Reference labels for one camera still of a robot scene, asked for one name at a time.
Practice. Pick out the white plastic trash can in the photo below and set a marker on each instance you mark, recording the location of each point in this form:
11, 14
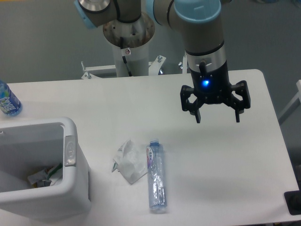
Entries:
27, 147

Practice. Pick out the white metal base frame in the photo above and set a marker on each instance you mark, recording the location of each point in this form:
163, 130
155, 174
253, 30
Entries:
125, 68

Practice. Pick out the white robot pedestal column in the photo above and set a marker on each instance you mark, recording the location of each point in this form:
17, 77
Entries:
130, 39

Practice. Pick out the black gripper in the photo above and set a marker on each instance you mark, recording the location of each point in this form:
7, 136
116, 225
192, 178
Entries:
214, 87

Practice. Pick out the white plastic wrapper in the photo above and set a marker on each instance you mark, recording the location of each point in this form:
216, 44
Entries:
130, 162

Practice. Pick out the clear crushed plastic bottle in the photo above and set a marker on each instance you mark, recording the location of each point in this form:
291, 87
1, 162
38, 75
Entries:
156, 174

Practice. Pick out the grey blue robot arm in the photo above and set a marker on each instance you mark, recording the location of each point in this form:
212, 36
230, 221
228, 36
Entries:
197, 21

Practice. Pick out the black clamp at table edge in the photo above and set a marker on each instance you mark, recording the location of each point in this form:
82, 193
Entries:
293, 201

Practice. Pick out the white frame at right edge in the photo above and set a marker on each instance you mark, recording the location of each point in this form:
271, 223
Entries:
292, 105

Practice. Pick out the blue labelled water bottle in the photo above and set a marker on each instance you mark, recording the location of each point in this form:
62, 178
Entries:
10, 105

